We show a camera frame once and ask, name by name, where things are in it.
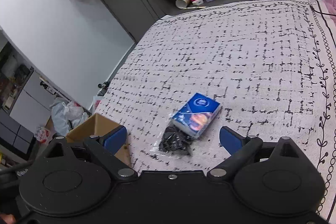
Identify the cardboard box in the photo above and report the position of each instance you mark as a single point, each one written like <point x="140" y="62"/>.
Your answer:
<point x="98" y="125"/>

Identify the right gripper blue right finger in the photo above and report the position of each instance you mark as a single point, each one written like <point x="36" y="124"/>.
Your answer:
<point x="231" y="140"/>

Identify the black item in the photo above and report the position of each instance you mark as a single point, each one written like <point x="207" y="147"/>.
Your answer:
<point x="173" y="142"/>

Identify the grey white garbage bags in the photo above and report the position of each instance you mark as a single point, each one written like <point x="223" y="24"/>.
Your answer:
<point x="66" y="115"/>

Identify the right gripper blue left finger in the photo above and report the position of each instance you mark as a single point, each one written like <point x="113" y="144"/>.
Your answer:
<point x="115" y="139"/>

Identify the pink bed sheet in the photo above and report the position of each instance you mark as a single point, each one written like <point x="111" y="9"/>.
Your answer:
<point x="331" y="6"/>

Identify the black sneakers on floor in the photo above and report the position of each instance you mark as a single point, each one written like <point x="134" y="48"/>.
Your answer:
<point x="104" y="85"/>

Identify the red white plastic bag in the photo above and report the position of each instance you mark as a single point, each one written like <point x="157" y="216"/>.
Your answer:
<point x="95" y="103"/>

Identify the blue tissue pack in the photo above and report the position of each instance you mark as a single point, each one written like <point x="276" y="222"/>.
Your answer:
<point x="196" y="115"/>

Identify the white cabinet with shelf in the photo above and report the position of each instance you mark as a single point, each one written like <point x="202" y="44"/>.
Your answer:
<point x="25" y="105"/>

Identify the white black patterned bedspread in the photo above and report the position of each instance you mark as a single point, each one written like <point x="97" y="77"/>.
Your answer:
<point x="270" y="64"/>

